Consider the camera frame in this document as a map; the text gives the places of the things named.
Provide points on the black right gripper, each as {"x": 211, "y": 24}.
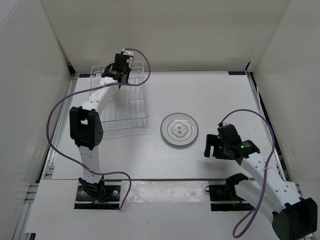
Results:
{"x": 213, "y": 140}

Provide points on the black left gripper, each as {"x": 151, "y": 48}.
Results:
{"x": 127, "y": 70}

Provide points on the white plate with dark rim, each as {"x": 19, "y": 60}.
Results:
{"x": 179, "y": 129}

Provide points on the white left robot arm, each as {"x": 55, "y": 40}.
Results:
{"x": 85, "y": 123}

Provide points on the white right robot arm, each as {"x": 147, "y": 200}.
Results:
{"x": 292, "y": 217}

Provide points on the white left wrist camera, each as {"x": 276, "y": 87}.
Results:
{"x": 128, "y": 53}

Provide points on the white wire dish rack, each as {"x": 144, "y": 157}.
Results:
{"x": 128, "y": 108}

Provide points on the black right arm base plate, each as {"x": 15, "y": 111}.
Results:
{"x": 223, "y": 201}

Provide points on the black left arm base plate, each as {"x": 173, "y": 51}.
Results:
{"x": 108, "y": 198}

